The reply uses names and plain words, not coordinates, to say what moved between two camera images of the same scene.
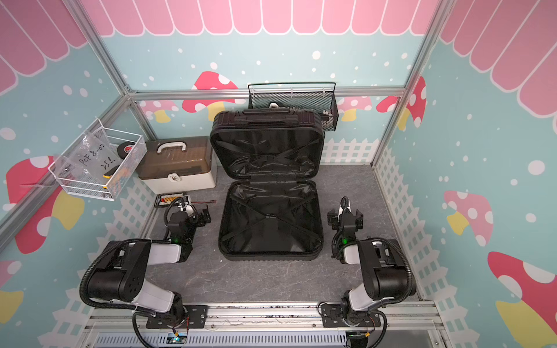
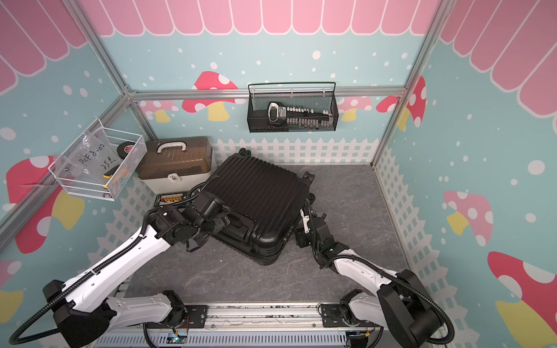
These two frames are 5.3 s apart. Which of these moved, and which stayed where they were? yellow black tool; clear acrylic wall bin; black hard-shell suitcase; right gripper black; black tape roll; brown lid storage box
Moved: black hard-shell suitcase; right gripper black
Stayed: black tape roll; clear acrylic wall bin; yellow black tool; brown lid storage box
